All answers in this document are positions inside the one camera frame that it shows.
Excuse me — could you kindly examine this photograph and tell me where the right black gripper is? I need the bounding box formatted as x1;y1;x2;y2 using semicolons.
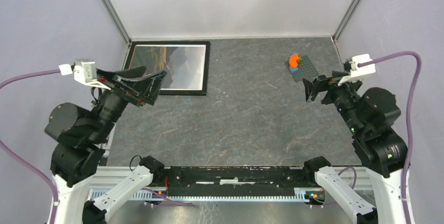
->
302;70;365;133

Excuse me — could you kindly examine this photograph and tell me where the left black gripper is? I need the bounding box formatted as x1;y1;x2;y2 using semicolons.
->
91;64;169;141

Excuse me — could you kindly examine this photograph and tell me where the landscape photo print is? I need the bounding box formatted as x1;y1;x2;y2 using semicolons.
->
128;43;208;93

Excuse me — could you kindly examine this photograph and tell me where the wooden picture frame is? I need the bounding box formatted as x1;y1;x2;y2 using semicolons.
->
124;40;210;96

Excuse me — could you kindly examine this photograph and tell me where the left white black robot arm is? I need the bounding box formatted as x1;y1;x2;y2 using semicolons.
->
45;61;167;223

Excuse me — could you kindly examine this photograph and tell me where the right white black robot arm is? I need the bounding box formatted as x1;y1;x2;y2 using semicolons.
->
302;72;414;223

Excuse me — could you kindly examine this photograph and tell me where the grey building block baseplate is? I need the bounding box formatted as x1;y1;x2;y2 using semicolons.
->
284;55;319;82

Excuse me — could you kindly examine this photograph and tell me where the blue building block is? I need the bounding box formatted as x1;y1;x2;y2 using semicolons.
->
289;67;299;74

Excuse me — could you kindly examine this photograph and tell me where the orange arch block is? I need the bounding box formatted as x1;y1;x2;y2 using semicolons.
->
288;53;300;69

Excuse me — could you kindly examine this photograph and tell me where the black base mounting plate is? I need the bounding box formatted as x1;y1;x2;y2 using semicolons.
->
150;166;319;197

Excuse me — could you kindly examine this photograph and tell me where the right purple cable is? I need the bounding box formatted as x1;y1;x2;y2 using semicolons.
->
323;51;423;224

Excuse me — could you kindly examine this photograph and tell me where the aluminium rail frame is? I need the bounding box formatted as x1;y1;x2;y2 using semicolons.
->
79;166;375;191

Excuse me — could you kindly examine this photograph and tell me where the white slotted cable duct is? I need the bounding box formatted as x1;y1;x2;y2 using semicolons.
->
90;189;309;203

